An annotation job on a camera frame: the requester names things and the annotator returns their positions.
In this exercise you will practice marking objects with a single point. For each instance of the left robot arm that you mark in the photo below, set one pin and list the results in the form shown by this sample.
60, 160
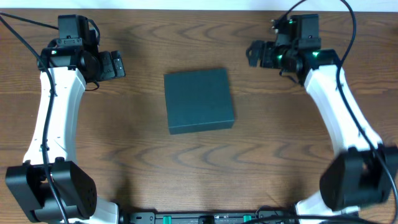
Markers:
49, 186

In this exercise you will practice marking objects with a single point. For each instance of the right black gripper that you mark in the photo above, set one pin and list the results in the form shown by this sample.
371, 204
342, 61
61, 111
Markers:
269, 48

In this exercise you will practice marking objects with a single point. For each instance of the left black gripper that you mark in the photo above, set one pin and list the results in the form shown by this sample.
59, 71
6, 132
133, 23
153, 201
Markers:
107, 66

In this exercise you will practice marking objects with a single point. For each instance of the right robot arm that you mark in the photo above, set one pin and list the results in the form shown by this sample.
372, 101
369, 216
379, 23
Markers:
364, 168

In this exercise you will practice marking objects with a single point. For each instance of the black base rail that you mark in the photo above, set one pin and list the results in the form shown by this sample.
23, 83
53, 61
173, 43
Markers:
152, 217

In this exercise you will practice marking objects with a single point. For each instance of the dark green box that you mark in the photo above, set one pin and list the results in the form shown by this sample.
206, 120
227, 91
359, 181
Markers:
198, 101

